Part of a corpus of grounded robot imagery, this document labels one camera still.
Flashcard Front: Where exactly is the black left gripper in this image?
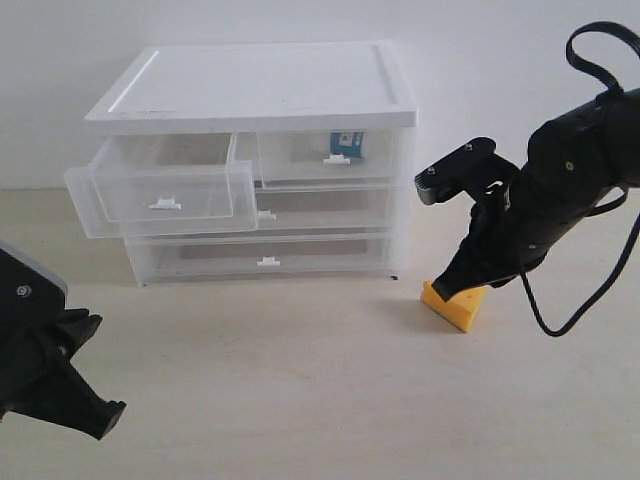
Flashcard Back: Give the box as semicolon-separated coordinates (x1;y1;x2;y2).
1;308;126;440

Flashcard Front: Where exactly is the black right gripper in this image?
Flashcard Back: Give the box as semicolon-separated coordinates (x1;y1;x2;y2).
432;179;550;302

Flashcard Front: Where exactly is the yellow cheese wedge toy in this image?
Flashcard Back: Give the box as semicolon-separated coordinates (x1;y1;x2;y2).
420;281;487;333

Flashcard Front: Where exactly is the white pill bottle teal label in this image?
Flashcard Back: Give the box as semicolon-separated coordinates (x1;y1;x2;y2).
329;131;371;160

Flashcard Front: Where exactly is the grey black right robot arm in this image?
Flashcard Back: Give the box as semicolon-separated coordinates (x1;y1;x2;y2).
415;90;639;301

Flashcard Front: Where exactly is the bottom wide clear drawer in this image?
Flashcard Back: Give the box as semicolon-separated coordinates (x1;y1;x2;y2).
124;227;406;285

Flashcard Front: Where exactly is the wide clear drawer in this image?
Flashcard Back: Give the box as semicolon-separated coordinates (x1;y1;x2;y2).
253;187;408;231
124;227;406;285

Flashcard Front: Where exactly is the middle wide clear drawer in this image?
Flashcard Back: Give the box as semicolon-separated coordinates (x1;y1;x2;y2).
253;187;408;231

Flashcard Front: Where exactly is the white plastic drawer cabinet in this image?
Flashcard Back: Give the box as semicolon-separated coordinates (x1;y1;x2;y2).
83;39;419;289

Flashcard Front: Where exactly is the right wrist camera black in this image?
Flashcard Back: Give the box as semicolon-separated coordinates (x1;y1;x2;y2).
414;137;519;206

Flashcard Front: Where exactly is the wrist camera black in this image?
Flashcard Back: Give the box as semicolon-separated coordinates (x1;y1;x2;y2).
414;137;519;206
1;241;68;368

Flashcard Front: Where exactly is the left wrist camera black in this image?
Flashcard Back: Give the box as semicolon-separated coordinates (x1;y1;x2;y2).
1;241;68;368

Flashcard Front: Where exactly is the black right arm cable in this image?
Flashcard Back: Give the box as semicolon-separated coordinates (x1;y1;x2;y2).
514;20;640;337

